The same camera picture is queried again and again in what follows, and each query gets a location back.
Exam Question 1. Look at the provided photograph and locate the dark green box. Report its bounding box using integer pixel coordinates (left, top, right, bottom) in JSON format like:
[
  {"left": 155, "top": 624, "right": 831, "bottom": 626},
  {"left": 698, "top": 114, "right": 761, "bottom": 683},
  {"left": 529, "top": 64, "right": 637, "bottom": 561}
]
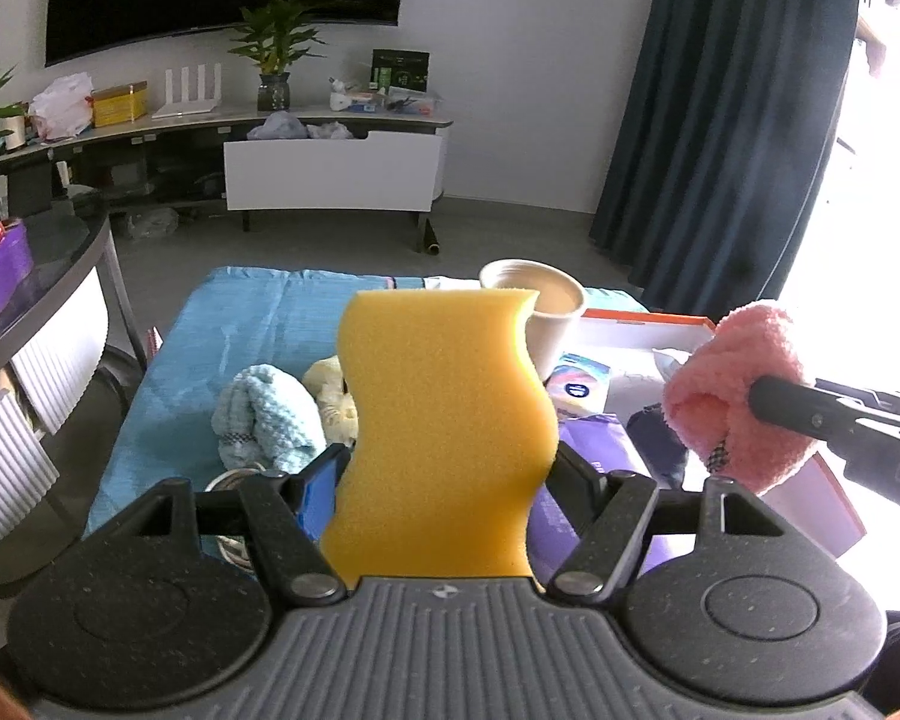
[{"left": 370, "top": 49, "right": 430, "bottom": 91}]

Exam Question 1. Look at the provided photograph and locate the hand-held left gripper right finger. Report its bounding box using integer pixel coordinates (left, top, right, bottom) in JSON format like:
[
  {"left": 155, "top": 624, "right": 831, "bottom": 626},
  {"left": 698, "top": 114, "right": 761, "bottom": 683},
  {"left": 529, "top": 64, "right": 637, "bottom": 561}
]
[{"left": 546, "top": 442, "right": 785, "bottom": 605}]

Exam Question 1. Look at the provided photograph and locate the pale yellow fluffy cloth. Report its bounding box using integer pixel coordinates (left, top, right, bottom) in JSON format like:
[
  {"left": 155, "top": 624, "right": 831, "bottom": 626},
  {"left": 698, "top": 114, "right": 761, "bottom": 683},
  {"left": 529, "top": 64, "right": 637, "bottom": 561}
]
[{"left": 302, "top": 355, "right": 359, "bottom": 445}]

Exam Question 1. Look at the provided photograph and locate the orange shoe box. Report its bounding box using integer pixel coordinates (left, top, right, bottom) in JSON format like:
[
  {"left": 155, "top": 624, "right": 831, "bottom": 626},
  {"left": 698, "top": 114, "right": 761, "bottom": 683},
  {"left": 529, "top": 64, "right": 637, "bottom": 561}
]
[{"left": 577, "top": 307, "right": 867, "bottom": 560}]

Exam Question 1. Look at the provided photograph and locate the dark grey cloth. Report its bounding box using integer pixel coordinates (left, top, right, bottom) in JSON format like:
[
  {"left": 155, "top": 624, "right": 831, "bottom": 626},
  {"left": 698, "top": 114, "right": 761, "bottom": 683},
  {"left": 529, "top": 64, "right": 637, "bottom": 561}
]
[{"left": 628, "top": 403, "right": 691, "bottom": 492}]

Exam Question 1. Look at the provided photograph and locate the oval coffee table ribbed drawer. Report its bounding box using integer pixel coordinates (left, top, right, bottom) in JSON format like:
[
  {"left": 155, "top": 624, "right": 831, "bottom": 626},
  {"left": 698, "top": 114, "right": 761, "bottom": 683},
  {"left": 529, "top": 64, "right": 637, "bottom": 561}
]
[{"left": 0, "top": 195, "right": 147, "bottom": 586}]

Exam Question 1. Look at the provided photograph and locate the purple tray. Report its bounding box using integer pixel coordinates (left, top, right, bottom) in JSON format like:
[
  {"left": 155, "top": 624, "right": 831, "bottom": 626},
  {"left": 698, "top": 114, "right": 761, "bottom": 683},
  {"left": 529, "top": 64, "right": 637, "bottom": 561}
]
[{"left": 0, "top": 219, "right": 35, "bottom": 350}]

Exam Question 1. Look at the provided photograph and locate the yellow wavy sponge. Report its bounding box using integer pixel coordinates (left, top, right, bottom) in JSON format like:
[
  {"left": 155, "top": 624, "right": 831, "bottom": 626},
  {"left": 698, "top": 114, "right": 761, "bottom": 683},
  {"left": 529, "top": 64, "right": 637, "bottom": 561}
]
[{"left": 320, "top": 286, "right": 560, "bottom": 592}]

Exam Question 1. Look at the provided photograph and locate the dark teal curtain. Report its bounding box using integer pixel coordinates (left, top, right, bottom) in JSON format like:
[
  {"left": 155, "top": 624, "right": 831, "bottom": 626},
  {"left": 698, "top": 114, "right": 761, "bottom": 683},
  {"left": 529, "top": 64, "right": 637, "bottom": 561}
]
[{"left": 589, "top": 0, "right": 867, "bottom": 323}]

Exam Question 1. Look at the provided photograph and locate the white plastic bag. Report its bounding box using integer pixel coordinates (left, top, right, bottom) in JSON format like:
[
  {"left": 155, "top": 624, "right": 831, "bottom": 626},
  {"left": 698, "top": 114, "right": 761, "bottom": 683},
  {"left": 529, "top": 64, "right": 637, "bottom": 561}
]
[{"left": 28, "top": 73, "right": 95, "bottom": 142}]

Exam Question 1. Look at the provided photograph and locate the colourful pocket tissue pack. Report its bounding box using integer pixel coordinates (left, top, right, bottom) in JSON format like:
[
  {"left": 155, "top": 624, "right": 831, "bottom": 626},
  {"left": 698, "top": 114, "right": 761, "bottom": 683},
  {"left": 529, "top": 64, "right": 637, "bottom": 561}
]
[{"left": 544, "top": 352, "right": 614, "bottom": 417}]

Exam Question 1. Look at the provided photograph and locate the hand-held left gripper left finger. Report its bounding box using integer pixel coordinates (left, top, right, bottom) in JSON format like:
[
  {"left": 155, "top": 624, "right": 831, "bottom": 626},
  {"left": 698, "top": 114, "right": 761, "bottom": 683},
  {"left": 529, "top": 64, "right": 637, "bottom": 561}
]
[{"left": 124, "top": 444, "right": 348, "bottom": 605}]

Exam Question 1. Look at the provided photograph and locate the yellow tin box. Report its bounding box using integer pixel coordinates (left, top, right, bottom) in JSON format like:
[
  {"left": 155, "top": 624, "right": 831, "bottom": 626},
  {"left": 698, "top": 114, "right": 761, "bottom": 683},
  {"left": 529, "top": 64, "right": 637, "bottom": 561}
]
[{"left": 90, "top": 80, "right": 151, "bottom": 128}]

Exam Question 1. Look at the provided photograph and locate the grey blue cloth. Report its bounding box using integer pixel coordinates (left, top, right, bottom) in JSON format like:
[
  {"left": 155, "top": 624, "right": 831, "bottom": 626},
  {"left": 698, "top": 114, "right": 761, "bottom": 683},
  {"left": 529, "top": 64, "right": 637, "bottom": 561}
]
[{"left": 247, "top": 111, "right": 353, "bottom": 142}]

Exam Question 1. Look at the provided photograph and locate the light blue fluffy sock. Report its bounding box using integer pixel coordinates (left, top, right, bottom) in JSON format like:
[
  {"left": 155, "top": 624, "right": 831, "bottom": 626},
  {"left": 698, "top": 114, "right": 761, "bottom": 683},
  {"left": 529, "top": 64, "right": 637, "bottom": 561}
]
[{"left": 211, "top": 364, "right": 329, "bottom": 475}]

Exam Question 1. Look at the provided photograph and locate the white router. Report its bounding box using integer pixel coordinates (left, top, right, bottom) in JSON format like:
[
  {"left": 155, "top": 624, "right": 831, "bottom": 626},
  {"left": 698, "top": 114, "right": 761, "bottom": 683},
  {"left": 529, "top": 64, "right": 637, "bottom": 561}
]
[{"left": 152, "top": 66, "right": 222, "bottom": 119}]

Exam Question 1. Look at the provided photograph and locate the pink fluffy sock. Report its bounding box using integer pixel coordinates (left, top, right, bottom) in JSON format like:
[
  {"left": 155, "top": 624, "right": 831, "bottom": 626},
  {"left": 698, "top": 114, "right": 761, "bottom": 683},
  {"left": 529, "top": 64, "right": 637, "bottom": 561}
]
[{"left": 660, "top": 300, "right": 822, "bottom": 496}]

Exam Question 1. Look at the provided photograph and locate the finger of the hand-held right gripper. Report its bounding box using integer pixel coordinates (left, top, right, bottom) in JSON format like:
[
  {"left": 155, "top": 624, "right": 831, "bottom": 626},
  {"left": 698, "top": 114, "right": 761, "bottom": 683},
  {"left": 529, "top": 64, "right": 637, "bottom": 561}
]
[
  {"left": 748, "top": 375, "right": 900, "bottom": 458},
  {"left": 816, "top": 381, "right": 900, "bottom": 417}
]

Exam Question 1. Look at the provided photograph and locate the beige paper cup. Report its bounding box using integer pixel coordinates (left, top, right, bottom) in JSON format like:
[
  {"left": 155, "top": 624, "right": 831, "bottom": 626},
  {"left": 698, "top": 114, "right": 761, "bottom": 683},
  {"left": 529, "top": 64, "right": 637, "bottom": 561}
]
[{"left": 478, "top": 259, "right": 590, "bottom": 383}]

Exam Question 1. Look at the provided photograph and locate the potted plant dark vase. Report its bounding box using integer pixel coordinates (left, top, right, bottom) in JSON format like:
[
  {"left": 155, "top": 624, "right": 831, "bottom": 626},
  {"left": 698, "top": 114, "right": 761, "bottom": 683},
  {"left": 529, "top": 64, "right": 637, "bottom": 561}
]
[{"left": 227, "top": 0, "right": 327, "bottom": 113}]

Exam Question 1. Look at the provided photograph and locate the purple plastic packet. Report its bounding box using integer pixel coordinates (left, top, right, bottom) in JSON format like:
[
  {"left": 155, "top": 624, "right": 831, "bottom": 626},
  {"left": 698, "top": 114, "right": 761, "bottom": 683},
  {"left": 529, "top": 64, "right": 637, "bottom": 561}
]
[{"left": 529, "top": 416, "right": 665, "bottom": 578}]

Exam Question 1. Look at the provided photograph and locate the blue striped blanket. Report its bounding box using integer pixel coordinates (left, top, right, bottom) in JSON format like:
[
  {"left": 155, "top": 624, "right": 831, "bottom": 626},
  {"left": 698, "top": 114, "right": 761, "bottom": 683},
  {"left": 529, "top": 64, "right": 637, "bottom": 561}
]
[{"left": 86, "top": 265, "right": 650, "bottom": 541}]

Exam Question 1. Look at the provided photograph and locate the white television cabinet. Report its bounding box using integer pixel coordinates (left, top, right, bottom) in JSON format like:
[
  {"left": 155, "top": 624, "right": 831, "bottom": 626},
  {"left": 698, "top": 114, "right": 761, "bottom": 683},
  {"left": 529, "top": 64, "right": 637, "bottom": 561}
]
[{"left": 0, "top": 101, "right": 455, "bottom": 248}]

